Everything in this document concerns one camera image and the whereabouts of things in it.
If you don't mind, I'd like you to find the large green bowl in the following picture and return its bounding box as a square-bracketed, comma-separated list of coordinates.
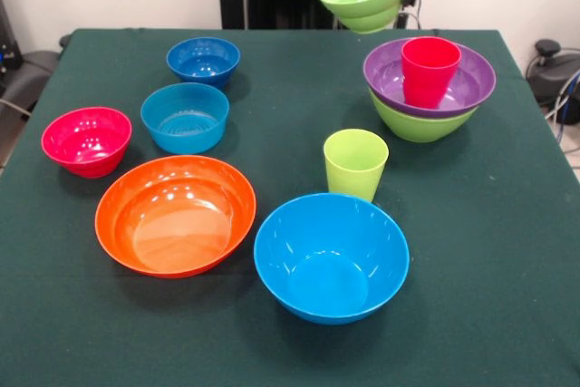
[368, 87, 480, 144]

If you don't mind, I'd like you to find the dark green table cloth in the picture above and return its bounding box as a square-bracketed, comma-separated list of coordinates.
[0, 27, 580, 387]

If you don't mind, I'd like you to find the ribbed light blue bowl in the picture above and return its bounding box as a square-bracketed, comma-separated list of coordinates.
[140, 82, 230, 156]

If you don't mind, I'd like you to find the dark blue bowl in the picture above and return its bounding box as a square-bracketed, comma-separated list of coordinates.
[165, 36, 242, 91]

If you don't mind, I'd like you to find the large light blue bowl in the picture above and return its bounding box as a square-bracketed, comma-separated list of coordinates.
[253, 192, 411, 326]

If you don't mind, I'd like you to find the purple plastic bowl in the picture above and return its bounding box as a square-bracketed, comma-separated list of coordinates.
[362, 37, 498, 120]

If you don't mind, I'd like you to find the red plastic cup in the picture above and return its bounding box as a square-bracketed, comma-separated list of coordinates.
[401, 35, 463, 111]

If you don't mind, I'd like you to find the green plastic cup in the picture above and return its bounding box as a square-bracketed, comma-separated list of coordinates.
[323, 128, 391, 204]

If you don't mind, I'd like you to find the black hanging power cable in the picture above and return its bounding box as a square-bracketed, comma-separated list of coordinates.
[392, 0, 424, 31]

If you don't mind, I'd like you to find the orange plastic bowl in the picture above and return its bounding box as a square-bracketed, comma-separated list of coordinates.
[93, 154, 258, 279]

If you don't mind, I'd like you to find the pink plastic bowl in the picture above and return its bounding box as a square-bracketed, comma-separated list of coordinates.
[40, 106, 133, 179]

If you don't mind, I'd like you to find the black box device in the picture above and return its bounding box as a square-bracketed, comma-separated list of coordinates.
[0, 0, 24, 72]

